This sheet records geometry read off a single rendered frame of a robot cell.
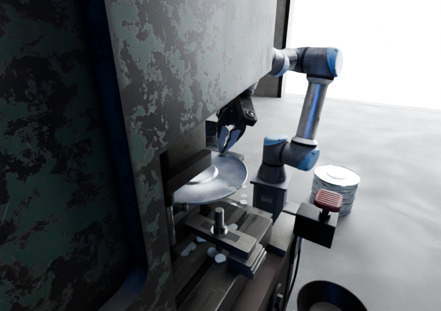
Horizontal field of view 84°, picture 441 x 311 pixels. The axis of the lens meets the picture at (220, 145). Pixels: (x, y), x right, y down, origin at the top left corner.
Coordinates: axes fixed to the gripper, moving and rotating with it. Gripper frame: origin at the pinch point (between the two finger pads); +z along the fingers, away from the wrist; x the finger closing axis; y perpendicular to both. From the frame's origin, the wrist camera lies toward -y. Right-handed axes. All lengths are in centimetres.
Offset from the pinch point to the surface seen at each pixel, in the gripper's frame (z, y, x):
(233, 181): 1.9, -16.1, 1.4
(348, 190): 24, 41, -112
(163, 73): -21, -42, 26
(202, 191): 4.7, -18.5, 9.5
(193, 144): -7.3, -20.3, 15.4
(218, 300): 12.6, -39.8, 8.7
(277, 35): -110, 398, -197
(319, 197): -2.1, -25.4, -17.2
